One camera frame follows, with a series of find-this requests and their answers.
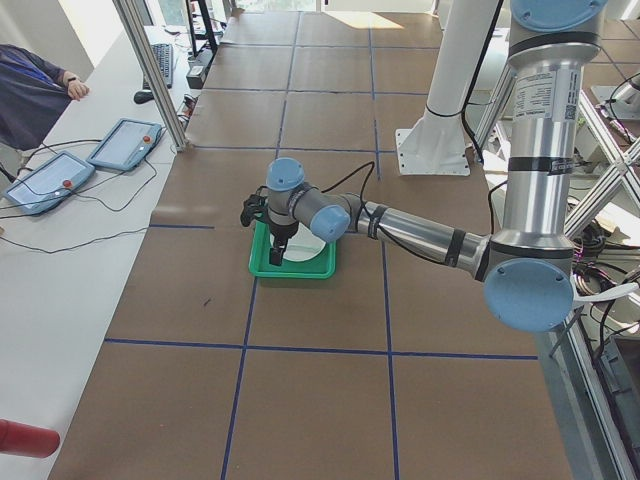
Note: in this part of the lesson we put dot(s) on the black keyboard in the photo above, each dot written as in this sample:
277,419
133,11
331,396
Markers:
164,57

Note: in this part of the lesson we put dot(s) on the white central pedestal column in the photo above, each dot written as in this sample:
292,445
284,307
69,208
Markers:
435,145

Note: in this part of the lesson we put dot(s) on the red cylinder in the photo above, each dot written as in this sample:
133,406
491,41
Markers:
26,440

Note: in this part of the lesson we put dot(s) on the blue teach pendant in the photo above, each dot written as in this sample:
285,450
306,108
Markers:
126,145
49,184

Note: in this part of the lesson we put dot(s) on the black computer mouse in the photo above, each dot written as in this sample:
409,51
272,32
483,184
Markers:
143,96

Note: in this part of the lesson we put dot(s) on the bystander dark blue sleeve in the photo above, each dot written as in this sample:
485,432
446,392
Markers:
33,97

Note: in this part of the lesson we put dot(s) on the near blue teach pendant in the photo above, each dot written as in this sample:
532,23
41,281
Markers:
49,184

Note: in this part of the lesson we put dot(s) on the bystander hand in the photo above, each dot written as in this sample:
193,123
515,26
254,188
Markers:
77,89

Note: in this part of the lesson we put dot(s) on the far blue teach pendant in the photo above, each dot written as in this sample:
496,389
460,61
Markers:
126,145

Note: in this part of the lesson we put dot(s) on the white round plate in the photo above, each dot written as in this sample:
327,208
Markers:
303,246

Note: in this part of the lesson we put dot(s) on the green plastic tray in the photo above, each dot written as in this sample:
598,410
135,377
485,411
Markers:
321,267

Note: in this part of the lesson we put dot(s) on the aluminium frame post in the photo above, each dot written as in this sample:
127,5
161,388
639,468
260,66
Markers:
136,33

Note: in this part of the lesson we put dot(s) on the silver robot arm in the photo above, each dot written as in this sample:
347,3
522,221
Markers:
525,267

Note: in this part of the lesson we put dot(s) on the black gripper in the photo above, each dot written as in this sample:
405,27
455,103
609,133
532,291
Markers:
283,231

